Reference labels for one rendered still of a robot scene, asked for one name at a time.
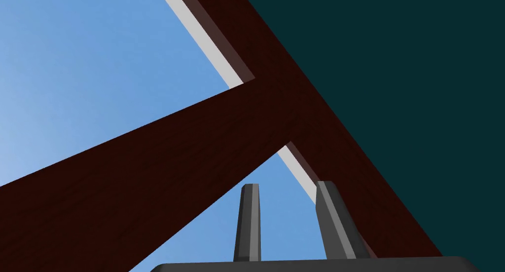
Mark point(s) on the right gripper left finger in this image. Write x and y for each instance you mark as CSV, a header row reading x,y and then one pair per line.
x,y
247,224

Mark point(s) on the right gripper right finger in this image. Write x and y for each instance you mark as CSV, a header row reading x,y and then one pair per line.
x,y
337,224

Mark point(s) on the dark brown framed window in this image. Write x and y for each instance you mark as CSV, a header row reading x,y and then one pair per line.
x,y
158,165

